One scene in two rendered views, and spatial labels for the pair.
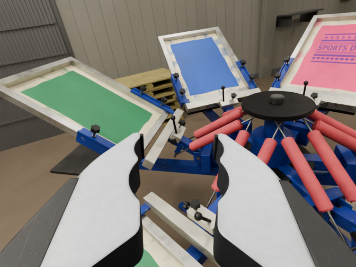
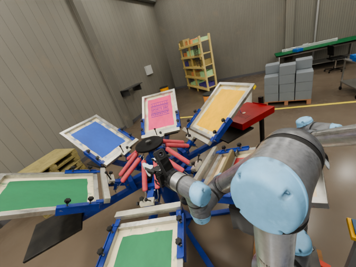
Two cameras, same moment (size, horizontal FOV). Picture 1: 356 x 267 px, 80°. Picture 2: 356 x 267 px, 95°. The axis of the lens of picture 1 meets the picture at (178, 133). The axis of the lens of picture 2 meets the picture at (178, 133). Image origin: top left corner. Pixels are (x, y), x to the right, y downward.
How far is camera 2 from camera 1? 0.70 m
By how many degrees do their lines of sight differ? 36
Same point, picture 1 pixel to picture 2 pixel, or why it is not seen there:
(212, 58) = (103, 132)
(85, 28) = not seen: outside the picture
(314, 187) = (176, 166)
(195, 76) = (98, 145)
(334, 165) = (178, 156)
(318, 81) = (158, 125)
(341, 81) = (167, 122)
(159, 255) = (138, 231)
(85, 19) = not seen: outside the picture
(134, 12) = (8, 118)
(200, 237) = (150, 208)
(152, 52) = (39, 141)
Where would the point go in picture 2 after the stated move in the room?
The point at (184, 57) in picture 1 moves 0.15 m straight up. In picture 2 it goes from (85, 138) to (79, 129)
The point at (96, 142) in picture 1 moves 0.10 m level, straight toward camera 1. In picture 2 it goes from (71, 207) to (80, 208)
